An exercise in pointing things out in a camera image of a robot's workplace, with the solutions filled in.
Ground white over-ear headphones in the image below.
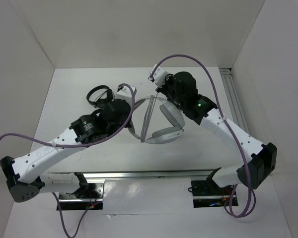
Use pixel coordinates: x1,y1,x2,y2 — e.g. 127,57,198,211
128,95,185,145

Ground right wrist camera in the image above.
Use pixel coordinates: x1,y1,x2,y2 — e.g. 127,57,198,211
148,64,171,88

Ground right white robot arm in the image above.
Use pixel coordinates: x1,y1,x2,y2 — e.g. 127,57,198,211
150,71,277,194

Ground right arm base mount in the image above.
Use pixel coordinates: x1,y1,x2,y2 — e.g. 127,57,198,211
188,180,233,208

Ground black headphones left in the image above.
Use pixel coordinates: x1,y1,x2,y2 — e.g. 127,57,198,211
86,85,115,109

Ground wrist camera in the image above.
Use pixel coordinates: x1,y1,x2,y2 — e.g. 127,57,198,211
148,64,171,88
115,86,132,105

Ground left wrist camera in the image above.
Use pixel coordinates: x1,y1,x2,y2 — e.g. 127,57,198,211
115,86,132,105

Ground aluminium front rail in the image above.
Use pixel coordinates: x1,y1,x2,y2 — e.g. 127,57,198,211
83,169,214,183

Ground aluminium side rail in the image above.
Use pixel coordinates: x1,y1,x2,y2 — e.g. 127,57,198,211
219,68,250,134

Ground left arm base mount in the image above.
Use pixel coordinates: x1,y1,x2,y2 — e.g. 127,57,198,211
58,179,105,211

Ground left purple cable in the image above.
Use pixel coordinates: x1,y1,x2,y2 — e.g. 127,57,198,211
0,83,137,238

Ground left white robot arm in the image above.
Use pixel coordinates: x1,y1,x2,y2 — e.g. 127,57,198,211
0,99,133,203

